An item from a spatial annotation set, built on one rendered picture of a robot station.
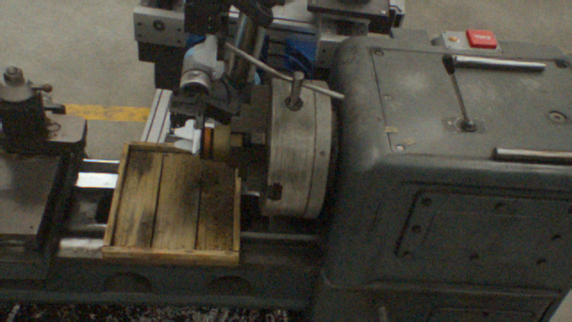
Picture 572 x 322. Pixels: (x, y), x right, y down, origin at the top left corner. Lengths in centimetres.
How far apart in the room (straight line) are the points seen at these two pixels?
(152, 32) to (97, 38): 186
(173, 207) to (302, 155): 41
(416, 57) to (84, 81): 217
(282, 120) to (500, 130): 45
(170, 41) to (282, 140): 62
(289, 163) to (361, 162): 16
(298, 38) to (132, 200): 68
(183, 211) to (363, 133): 51
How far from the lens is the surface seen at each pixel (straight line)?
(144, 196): 170
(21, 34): 382
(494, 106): 154
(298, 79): 137
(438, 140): 140
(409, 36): 168
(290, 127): 141
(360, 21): 195
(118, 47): 370
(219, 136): 151
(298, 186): 143
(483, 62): 163
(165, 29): 190
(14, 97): 160
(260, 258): 161
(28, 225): 155
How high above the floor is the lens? 213
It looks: 43 degrees down
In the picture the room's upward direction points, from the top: 10 degrees clockwise
